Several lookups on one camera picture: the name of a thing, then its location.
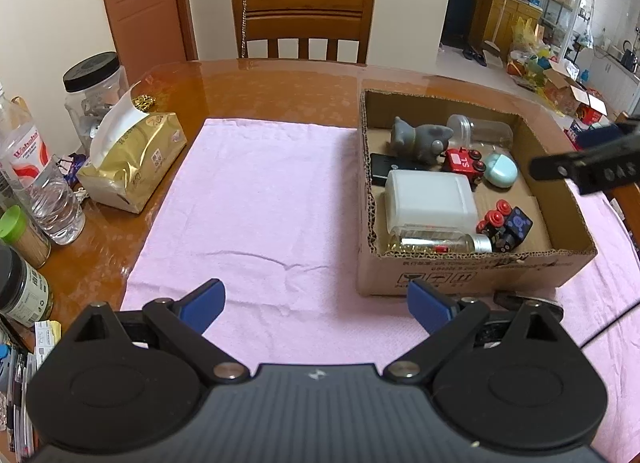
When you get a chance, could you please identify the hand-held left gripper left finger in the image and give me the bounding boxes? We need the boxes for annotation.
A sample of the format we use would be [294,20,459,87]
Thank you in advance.
[75,278,250,385]

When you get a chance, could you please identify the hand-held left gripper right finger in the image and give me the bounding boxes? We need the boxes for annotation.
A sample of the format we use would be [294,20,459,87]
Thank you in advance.
[382,279,571,385]

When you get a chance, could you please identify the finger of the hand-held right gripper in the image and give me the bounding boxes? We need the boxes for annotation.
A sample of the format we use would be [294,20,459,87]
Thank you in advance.
[575,123,623,150]
[529,118,640,196]

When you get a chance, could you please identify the cardboard box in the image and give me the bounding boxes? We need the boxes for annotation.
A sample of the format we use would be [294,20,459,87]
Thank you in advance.
[542,68,608,125]
[356,89,598,298]

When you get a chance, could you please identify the gold flake bottle silver cap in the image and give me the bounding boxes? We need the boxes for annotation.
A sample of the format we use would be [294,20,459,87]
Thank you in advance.
[387,226,493,254]

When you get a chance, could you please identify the mint green oval case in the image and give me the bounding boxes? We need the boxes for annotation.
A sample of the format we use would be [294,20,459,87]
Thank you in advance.
[484,152,519,190]

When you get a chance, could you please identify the white plastic container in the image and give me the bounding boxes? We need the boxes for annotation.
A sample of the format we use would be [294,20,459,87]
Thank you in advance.
[384,170,479,236]

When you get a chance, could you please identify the black cube toy red wheels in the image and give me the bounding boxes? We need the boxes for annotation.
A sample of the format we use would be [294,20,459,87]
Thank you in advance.
[475,200,533,252]

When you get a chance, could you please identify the red toy train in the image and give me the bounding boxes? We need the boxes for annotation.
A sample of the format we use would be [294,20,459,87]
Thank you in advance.
[441,147,487,187]

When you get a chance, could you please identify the black electronic device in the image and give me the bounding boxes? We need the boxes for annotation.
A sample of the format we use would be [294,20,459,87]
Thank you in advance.
[370,153,426,189]

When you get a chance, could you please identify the cardboard box on floor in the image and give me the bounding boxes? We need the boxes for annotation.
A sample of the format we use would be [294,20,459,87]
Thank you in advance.
[542,68,608,125]

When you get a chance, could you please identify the white kitchen cabinet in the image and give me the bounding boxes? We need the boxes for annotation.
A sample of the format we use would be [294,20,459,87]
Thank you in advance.
[585,46,640,114]

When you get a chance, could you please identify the pink cloth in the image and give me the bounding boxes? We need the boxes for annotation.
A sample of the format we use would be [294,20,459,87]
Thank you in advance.
[121,118,640,459]

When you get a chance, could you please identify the clear plastic jar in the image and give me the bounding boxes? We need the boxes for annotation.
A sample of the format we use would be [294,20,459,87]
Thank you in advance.
[446,114,515,150]

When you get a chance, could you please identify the yellow plastic bag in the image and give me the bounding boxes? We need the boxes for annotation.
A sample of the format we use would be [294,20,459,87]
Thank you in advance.
[511,17,537,51]

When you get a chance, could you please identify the wooden cabinet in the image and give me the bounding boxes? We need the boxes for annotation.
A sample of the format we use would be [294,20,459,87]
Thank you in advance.
[481,0,543,51]

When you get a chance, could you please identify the gold tissue pack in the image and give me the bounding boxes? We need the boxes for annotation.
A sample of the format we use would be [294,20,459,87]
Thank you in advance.
[76,90,187,215]

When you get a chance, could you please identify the small yellow white box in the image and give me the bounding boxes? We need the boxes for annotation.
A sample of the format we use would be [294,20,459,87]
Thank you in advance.
[34,320,62,364]

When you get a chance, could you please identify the grey cat figurine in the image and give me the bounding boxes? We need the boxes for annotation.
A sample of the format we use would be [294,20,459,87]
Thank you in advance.
[390,116,454,165]

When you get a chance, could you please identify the dark jar green label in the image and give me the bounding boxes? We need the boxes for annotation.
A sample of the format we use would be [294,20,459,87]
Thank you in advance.
[0,243,54,328]

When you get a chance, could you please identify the blue foil wrapper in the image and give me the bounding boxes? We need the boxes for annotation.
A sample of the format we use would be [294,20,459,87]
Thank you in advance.
[55,153,88,201]

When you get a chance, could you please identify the green lid jar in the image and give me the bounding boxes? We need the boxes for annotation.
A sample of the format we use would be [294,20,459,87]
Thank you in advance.
[0,204,52,269]

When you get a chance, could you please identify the pile of papers and pens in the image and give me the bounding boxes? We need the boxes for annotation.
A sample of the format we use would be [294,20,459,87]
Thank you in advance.
[0,343,38,463]

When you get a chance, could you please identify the clear water bottle red label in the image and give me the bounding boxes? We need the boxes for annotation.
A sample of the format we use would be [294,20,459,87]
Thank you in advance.
[0,83,86,245]

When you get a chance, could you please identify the clear jar black lid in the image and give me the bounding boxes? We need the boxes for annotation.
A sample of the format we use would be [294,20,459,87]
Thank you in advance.
[62,52,130,154]

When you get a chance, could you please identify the black cable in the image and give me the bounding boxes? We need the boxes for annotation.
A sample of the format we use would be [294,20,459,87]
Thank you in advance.
[577,295,640,351]

